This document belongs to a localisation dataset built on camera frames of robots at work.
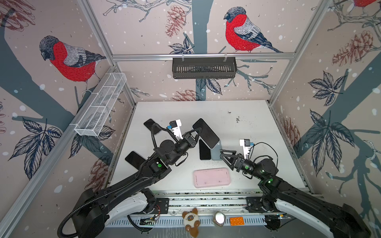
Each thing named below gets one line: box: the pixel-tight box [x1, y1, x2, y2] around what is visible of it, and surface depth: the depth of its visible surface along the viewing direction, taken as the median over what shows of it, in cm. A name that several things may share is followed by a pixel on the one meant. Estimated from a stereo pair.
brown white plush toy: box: [182, 207, 201, 238], surface depth 68 cm
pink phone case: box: [193, 167, 231, 188], surface depth 81 cm
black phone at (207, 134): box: [191, 117, 220, 150], surface depth 69 cm
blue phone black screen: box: [198, 139, 212, 161], surface depth 94 cm
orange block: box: [230, 216, 245, 227], surface depth 70 cm
